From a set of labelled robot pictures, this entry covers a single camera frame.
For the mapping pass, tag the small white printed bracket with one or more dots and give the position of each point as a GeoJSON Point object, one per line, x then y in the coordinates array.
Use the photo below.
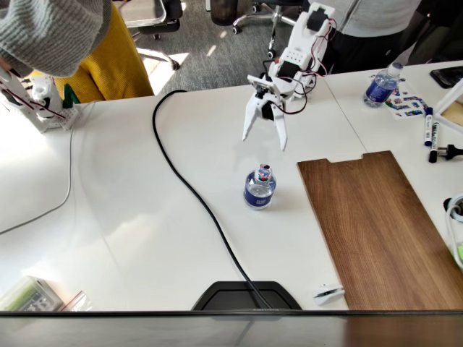
{"type": "Point", "coordinates": [327, 294]}

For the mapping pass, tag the black power plug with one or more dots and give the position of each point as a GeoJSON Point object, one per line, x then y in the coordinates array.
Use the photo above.
{"type": "Point", "coordinates": [450, 151]}

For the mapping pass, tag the brown wooden board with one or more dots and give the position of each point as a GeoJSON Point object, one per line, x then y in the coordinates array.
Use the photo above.
{"type": "Point", "coordinates": [372, 231]}

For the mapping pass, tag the black smartphone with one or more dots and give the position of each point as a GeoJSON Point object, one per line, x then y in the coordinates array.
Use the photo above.
{"type": "Point", "coordinates": [446, 76]}

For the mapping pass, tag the small green item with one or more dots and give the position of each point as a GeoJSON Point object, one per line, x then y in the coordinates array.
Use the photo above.
{"type": "Point", "coordinates": [459, 253]}

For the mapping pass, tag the clear zip bag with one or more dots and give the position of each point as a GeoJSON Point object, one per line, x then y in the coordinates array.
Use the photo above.
{"type": "Point", "coordinates": [77, 303]}

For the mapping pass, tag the white leader arm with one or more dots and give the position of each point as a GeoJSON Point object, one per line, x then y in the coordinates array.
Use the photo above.
{"type": "Point", "coordinates": [47, 101]}

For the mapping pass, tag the grey seat office chair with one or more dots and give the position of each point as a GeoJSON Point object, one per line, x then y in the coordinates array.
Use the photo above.
{"type": "Point", "coordinates": [144, 11]}

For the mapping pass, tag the person in grey knit sweater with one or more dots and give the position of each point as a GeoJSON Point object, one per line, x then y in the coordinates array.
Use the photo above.
{"type": "Point", "coordinates": [54, 32]}

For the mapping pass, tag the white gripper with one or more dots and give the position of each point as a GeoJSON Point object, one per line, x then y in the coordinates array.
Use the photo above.
{"type": "Point", "coordinates": [266, 109]}

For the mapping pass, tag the green table clamp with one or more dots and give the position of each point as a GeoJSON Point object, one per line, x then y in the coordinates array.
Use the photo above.
{"type": "Point", "coordinates": [70, 97]}

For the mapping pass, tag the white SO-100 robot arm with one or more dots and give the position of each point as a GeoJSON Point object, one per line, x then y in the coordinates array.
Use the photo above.
{"type": "Point", "coordinates": [302, 39]}

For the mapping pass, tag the person in grey hoodie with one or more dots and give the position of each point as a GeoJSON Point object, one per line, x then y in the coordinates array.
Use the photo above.
{"type": "Point", "coordinates": [376, 18]}

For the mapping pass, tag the colourful sticker sheet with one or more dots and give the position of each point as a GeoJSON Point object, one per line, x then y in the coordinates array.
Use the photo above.
{"type": "Point", "coordinates": [407, 103]}

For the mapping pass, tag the gripper mounted camera box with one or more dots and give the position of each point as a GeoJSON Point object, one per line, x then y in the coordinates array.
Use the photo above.
{"type": "Point", "coordinates": [261, 86]}

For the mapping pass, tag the clear plastic parts box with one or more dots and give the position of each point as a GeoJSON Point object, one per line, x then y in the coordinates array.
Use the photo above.
{"type": "Point", "coordinates": [29, 294]}

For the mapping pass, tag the blue whiteboard marker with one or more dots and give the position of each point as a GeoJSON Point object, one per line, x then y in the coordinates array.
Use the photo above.
{"type": "Point", "coordinates": [428, 126]}

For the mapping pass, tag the chrome base office chair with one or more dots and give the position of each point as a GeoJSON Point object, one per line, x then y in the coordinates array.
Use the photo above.
{"type": "Point", "coordinates": [276, 14]}

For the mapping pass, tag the black Philips computer monitor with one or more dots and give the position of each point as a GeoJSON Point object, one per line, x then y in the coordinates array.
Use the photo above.
{"type": "Point", "coordinates": [246, 296]}

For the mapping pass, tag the blue labelled water bottle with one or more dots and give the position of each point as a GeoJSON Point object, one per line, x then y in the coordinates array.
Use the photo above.
{"type": "Point", "coordinates": [258, 195]}
{"type": "Point", "coordinates": [380, 90]}

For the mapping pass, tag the dark round bin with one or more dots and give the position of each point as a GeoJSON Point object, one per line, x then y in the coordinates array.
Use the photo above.
{"type": "Point", "coordinates": [223, 12]}

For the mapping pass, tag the person's hand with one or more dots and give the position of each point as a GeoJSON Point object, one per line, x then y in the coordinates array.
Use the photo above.
{"type": "Point", "coordinates": [5, 65]}

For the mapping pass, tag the black whiteboard marker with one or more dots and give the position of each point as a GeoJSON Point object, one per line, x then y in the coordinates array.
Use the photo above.
{"type": "Point", "coordinates": [434, 144]}

